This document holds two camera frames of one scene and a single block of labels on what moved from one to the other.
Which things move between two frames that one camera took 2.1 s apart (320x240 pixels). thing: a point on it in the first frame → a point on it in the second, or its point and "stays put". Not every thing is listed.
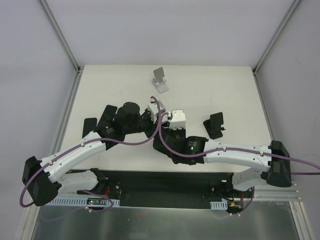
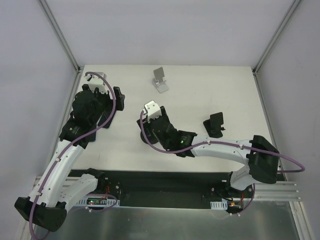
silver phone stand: x=160 y=84 stays put
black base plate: x=168 y=189 stays put
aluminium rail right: x=266 y=192 stays put
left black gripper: x=145 y=121 → x=110 y=99
